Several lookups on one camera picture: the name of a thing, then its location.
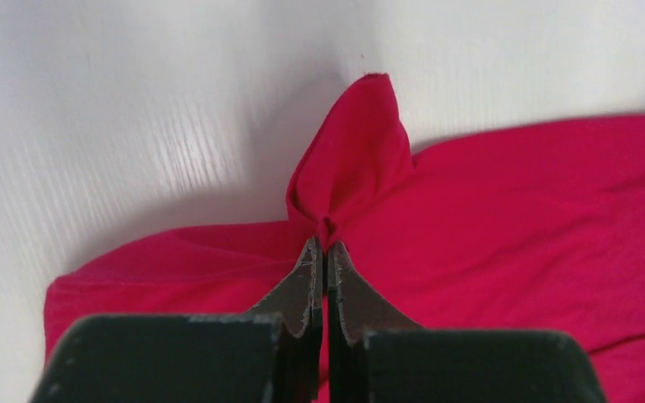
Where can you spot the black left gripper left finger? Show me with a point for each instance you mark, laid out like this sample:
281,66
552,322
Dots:
269,353

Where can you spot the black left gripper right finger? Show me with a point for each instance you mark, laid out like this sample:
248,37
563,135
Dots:
379,354

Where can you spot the red t-shirt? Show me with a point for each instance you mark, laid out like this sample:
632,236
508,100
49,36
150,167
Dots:
541,226

